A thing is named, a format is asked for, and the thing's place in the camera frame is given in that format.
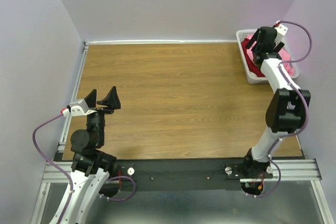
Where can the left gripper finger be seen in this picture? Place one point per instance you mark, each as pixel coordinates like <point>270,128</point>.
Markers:
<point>91,99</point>
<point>111,101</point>

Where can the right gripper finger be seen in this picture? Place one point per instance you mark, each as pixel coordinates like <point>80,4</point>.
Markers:
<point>252,40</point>
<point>278,47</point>

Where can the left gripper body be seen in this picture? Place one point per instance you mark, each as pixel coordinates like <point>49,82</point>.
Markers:
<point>93,112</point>

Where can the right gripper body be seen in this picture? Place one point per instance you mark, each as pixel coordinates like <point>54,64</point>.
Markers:
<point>273,44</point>

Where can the pink t shirt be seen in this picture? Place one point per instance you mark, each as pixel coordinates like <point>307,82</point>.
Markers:
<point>285,56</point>

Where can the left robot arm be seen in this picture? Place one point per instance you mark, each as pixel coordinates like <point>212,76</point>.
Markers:
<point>90,166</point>

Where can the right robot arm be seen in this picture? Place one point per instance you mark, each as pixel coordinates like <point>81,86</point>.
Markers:
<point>287,113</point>

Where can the red t shirt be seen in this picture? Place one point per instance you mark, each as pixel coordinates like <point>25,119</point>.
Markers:
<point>249,58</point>

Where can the white plastic basket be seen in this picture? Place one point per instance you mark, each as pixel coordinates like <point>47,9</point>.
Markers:
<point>272,68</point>

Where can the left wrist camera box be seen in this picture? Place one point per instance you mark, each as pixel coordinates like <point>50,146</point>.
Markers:
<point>77,107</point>

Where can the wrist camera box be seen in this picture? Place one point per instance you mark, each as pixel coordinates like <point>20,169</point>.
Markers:
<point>280,28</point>
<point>77,107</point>

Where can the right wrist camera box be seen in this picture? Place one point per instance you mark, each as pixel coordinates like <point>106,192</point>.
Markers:
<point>280,28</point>

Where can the aluminium frame rail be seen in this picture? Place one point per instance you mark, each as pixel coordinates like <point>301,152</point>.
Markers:
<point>291,170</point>

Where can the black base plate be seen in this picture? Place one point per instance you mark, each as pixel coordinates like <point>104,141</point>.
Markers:
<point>187,174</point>

